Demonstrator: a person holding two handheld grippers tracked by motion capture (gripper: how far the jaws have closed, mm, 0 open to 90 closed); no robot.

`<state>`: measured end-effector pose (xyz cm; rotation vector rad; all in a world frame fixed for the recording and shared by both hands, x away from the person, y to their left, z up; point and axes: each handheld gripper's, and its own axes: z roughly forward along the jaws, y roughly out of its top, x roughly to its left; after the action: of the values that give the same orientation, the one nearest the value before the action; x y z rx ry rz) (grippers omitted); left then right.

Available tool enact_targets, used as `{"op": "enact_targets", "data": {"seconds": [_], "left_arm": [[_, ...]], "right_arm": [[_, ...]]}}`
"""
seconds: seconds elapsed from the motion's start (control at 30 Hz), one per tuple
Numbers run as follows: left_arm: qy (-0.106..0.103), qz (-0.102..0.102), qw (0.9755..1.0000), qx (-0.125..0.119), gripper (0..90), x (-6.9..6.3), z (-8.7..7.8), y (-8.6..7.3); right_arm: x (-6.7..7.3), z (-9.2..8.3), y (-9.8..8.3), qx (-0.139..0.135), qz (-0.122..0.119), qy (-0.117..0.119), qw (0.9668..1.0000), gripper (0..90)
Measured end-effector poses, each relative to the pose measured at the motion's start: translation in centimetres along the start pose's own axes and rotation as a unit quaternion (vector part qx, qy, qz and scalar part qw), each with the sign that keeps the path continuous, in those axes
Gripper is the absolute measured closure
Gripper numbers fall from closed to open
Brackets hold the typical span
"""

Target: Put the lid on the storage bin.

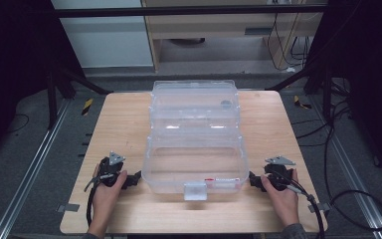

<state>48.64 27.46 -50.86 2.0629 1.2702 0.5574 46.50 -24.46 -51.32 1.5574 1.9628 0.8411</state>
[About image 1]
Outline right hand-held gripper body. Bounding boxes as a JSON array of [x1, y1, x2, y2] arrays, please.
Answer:
[[264, 155, 297, 192]]

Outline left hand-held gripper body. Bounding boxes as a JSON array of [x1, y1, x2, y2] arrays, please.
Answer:
[[96, 150, 127, 188]]

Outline clear plastic storage box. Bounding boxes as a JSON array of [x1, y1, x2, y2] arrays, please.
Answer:
[[140, 79, 251, 202]]

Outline person's left hand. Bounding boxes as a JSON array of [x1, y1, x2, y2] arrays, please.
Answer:
[[92, 163, 128, 217]]

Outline person's right hand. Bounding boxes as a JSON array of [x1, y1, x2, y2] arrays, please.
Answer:
[[260, 168, 300, 228]]

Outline grey tape piece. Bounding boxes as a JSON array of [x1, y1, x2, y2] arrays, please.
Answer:
[[56, 202, 81, 214], [307, 201, 331, 214]]

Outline yellow black striped tape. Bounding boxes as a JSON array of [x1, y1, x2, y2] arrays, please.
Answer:
[[292, 95, 313, 111], [81, 98, 95, 117]]

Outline black metal stand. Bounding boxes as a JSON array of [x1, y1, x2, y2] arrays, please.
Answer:
[[264, 59, 334, 124], [44, 61, 114, 131]]

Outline white cabinet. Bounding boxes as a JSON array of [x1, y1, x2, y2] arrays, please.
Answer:
[[51, 0, 155, 70]]

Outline dark curtain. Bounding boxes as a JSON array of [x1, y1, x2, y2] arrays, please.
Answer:
[[0, 0, 86, 167], [302, 0, 382, 185]]

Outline light wooden desk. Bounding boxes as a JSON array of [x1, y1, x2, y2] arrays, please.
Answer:
[[140, 0, 326, 73]]

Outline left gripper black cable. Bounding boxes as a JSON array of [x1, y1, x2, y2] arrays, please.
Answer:
[[83, 156, 111, 228]]

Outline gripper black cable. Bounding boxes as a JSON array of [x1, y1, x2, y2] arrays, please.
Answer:
[[83, 156, 111, 228], [278, 172, 326, 239]]

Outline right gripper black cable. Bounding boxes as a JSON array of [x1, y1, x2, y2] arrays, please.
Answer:
[[278, 172, 326, 239]]

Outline aluminium floor rail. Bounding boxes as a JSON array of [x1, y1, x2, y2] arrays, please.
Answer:
[[307, 95, 382, 239], [0, 99, 72, 239]]

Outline bundle of hanging black cables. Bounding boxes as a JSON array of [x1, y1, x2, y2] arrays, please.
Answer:
[[266, 12, 316, 72]]

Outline black horizontal frame bar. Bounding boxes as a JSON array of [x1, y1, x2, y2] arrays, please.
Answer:
[[51, 3, 330, 19]]

